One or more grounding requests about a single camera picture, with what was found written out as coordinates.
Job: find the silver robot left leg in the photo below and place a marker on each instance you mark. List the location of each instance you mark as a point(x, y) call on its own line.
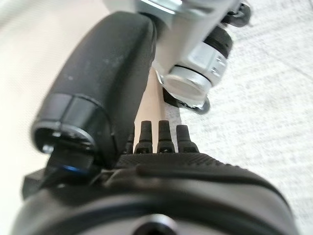
point(195, 58)

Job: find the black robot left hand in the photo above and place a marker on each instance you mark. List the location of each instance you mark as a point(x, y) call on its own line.
point(171, 186)

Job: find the grey textured rug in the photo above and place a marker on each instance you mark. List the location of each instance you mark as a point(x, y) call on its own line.
point(269, 110)

